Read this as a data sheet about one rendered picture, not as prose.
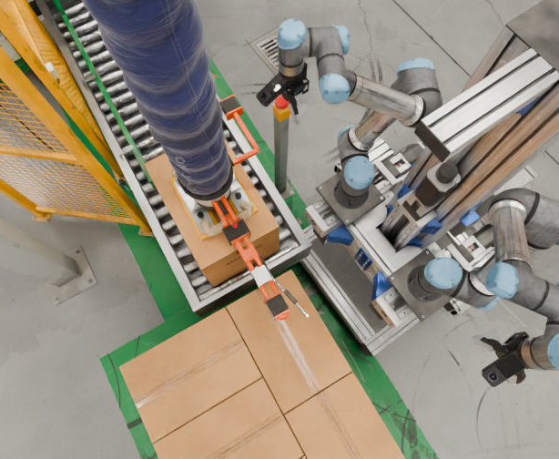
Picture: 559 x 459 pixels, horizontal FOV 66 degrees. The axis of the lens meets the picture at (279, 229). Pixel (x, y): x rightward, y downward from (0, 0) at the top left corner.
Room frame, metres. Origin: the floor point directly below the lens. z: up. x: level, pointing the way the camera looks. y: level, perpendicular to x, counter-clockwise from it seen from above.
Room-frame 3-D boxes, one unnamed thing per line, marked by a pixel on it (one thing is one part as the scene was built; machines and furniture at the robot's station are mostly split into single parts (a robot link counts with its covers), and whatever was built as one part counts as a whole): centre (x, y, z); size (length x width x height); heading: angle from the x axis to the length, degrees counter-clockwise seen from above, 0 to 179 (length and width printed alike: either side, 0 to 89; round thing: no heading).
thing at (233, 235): (0.56, 0.18, 1.08); 0.10 x 0.08 x 0.06; 120
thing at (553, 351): (0.05, -0.61, 1.82); 0.09 x 0.08 x 0.11; 155
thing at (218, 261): (0.78, 0.32, 0.75); 0.60 x 0.40 x 0.40; 31
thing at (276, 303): (0.25, 0.01, 1.08); 0.08 x 0.07 x 0.05; 30
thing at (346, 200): (0.76, -0.31, 1.09); 0.15 x 0.15 x 0.10
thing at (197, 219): (0.72, 0.39, 0.97); 0.34 x 0.10 x 0.05; 30
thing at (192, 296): (1.32, 1.01, 0.50); 2.31 x 0.05 x 0.19; 31
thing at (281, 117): (1.23, -0.01, 0.50); 0.07 x 0.07 x 1.00; 31
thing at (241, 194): (0.82, 0.22, 0.97); 0.34 x 0.10 x 0.05; 30
